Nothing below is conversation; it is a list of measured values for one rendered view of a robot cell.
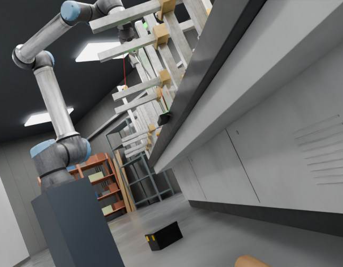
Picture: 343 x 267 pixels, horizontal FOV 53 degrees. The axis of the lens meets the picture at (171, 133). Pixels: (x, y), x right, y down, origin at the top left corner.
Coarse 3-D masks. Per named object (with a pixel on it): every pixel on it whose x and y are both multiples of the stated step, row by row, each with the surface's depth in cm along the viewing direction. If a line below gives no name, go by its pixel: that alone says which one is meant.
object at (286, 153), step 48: (336, 48) 78; (288, 96) 105; (336, 96) 85; (240, 144) 161; (288, 144) 117; (336, 144) 92; (192, 192) 345; (240, 192) 192; (288, 192) 132; (336, 192) 101
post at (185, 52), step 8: (168, 16) 117; (168, 24) 117; (176, 24) 117; (176, 32) 116; (176, 40) 116; (184, 40) 116; (176, 48) 119; (184, 48) 116; (184, 56) 115; (184, 64) 117
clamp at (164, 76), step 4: (160, 72) 158; (164, 72) 158; (168, 72) 159; (160, 76) 158; (164, 76) 158; (168, 76) 158; (164, 80) 158; (168, 80) 160; (160, 84) 166; (164, 84) 164
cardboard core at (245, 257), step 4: (240, 256) 113; (244, 256) 111; (248, 256) 110; (236, 260) 112; (240, 260) 110; (244, 260) 107; (248, 260) 106; (252, 260) 104; (256, 260) 103; (236, 264) 110; (240, 264) 107; (244, 264) 105; (248, 264) 102; (252, 264) 100; (256, 264) 99; (260, 264) 98; (264, 264) 97
